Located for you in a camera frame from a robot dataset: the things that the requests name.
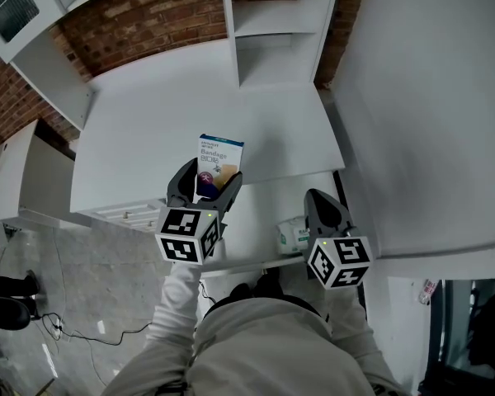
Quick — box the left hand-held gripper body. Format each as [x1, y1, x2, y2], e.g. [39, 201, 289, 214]
[154, 196, 231, 266]

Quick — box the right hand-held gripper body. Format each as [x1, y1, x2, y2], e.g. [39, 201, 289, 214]
[306, 223, 375, 290]

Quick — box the white and blue bandage box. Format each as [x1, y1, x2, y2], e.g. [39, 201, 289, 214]
[196, 133, 245, 201]

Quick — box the person's right forearm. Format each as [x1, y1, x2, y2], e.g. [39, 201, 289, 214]
[324, 285, 377, 346]

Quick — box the person's left forearm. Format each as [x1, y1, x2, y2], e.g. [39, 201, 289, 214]
[146, 260, 204, 346]

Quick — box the small white desk drawer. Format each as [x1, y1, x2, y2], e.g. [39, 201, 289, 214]
[91, 203, 161, 219]
[119, 215, 165, 230]

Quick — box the white wet wipes pack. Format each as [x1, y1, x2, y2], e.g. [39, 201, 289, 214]
[276, 216, 313, 257]

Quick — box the white desk with hutch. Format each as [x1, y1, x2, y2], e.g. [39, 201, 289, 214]
[0, 0, 347, 233]

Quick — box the person's right black shoe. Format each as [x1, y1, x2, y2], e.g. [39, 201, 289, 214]
[253, 276, 285, 300]

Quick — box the person's black shoe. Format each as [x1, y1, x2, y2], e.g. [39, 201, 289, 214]
[229, 283, 255, 303]
[253, 276, 285, 300]

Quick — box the person's left black shoe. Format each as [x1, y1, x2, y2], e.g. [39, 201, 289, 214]
[229, 283, 255, 303]

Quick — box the clear plastic bottle red label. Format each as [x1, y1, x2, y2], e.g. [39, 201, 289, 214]
[418, 279, 439, 305]

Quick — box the person's light sweater torso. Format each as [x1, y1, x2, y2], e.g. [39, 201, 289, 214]
[102, 297, 409, 396]

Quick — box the white side shelf unit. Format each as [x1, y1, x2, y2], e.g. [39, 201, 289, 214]
[0, 120, 76, 223]

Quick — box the black round stool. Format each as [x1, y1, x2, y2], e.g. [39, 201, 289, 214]
[0, 296, 31, 329]

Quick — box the black floor cable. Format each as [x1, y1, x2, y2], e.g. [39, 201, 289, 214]
[40, 311, 154, 347]

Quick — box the dark window frame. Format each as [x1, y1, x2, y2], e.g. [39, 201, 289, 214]
[420, 278, 495, 396]

